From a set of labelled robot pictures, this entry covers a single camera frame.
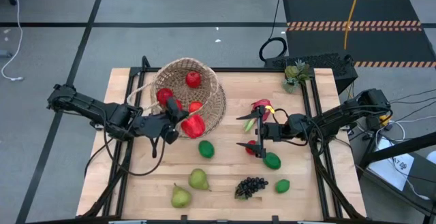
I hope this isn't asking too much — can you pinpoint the red bell pepper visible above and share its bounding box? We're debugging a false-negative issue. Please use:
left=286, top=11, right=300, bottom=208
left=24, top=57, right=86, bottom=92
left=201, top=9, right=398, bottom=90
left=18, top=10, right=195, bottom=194
left=180, top=114, right=206, bottom=140

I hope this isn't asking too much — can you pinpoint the small light green lime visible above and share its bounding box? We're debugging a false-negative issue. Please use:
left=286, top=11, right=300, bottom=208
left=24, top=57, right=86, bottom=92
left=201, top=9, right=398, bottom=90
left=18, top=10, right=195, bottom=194
left=275, top=178, right=291, bottom=194

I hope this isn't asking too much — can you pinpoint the black metal beam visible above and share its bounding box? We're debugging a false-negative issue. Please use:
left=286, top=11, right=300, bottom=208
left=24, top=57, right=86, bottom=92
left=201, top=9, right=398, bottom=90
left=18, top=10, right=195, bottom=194
left=359, top=131, right=436, bottom=169

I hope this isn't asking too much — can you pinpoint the black hazard-striped floor mat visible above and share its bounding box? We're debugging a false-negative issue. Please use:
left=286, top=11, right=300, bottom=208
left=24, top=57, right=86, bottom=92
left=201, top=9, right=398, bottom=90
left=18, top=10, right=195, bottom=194
left=281, top=0, right=436, bottom=69

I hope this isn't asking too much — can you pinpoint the black perforated equipment box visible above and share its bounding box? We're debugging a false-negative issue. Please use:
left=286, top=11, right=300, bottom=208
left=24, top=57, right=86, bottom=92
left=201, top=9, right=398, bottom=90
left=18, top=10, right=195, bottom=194
left=264, top=51, right=359, bottom=95

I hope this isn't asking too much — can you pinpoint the small green succulent plant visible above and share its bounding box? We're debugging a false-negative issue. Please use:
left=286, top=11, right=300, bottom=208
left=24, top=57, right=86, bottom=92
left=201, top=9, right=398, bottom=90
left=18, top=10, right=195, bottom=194
left=282, top=59, right=311, bottom=95

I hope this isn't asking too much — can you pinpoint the black grape bunch with leaf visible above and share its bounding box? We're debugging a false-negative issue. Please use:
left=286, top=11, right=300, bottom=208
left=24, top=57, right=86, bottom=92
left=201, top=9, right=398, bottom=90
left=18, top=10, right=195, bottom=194
left=234, top=176, right=269, bottom=200

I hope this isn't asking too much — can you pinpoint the small red apple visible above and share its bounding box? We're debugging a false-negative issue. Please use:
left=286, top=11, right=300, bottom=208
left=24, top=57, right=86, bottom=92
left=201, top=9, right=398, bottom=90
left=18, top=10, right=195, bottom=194
left=245, top=140, right=260, bottom=156

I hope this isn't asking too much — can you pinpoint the black aluminium table frame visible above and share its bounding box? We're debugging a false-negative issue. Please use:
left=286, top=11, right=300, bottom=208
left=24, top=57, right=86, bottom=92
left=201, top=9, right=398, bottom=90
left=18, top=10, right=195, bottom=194
left=80, top=55, right=368, bottom=224

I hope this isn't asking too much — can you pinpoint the yellow hanging cable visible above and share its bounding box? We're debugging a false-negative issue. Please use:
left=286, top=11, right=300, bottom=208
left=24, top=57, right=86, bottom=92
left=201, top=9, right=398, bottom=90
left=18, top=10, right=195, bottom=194
left=343, top=0, right=365, bottom=50

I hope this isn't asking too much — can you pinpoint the black hanging cable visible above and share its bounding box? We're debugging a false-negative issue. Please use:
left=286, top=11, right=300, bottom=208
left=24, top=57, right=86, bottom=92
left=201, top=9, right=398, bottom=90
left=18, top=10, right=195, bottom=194
left=258, top=0, right=289, bottom=63

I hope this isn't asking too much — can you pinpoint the pink dragon fruit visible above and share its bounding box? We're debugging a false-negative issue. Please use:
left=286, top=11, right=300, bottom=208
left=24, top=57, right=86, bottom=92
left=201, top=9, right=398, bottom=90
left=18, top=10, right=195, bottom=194
left=242, top=98, right=275, bottom=133

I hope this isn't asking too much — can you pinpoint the woven wicker basket with handles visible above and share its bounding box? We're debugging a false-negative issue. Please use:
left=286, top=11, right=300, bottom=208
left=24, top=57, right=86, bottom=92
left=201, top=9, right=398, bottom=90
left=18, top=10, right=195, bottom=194
left=126, top=57, right=228, bottom=140

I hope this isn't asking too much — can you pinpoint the white paper sheet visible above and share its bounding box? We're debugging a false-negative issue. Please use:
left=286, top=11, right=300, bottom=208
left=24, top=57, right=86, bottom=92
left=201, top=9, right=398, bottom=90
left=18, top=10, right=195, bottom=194
left=367, top=138, right=416, bottom=191

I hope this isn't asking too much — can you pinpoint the dark green lime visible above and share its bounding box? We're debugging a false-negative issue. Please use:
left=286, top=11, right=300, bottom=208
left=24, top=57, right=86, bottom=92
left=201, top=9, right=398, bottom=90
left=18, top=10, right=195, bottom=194
left=262, top=152, right=282, bottom=171
left=198, top=140, right=215, bottom=159

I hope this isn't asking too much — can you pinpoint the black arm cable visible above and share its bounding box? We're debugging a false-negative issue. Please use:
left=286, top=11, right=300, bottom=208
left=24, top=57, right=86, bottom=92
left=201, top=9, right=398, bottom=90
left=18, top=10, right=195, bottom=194
left=270, top=106, right=311, bottom=148
left=83, top=128, right=168, bottom=178

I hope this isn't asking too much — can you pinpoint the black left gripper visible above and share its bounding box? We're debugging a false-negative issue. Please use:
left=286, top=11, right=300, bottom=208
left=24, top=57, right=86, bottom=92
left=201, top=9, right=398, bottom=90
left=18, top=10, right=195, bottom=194
left=131, top=96, right=190, bottom=146

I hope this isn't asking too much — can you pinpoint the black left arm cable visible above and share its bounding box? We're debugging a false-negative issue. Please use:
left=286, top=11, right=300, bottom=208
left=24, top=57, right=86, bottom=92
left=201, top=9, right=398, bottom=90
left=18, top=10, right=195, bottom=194
left=83, top=128, right=168, bottom=178

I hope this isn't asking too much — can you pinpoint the red apple with yellow blush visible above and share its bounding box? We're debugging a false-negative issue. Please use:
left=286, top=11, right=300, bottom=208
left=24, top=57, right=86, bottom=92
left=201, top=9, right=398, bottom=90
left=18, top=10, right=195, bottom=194
left=188, top=100, right=204, bottom=114

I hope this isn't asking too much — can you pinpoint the green speckled pear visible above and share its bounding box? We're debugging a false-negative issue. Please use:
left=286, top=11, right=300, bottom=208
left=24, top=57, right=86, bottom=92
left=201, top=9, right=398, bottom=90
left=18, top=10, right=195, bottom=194
left=188, top=168, right=212, bottom=192
left=170, top=182, right=193, bottom=209

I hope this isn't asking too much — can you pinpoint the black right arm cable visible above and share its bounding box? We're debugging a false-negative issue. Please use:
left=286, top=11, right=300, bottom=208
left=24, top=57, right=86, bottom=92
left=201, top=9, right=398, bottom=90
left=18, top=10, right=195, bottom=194
left=270, top=106, right=311, bottom=148

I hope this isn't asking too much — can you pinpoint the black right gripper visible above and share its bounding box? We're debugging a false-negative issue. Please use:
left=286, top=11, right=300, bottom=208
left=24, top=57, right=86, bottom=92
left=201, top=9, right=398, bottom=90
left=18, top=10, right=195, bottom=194
left=236, top=104, right=292, bottom=159

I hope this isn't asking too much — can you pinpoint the white floor cable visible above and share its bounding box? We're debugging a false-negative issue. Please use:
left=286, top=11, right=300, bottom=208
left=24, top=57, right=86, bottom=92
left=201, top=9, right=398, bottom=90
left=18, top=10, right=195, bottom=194
left=0, top=0, right=25, bottom=82

